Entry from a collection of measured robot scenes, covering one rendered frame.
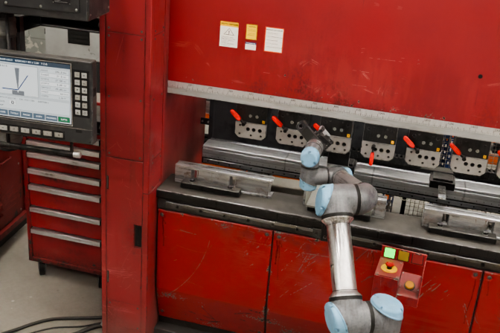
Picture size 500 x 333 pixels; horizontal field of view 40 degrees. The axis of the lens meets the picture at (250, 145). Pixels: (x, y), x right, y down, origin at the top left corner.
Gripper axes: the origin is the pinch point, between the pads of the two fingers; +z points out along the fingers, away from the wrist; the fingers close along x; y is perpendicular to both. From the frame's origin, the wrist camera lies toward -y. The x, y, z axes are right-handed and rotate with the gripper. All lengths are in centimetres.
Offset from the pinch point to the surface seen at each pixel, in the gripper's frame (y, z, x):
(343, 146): 13.8, 2.6, 1.2
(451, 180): 66, 26, 18
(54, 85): -94, -52, -47
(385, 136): 23.7, 2.9, 18.3
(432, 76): 18, 3, 52
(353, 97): 1.0, 3.0, 20.9
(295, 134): -5.2, 2.6, -11.1
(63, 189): -72, 19, -138
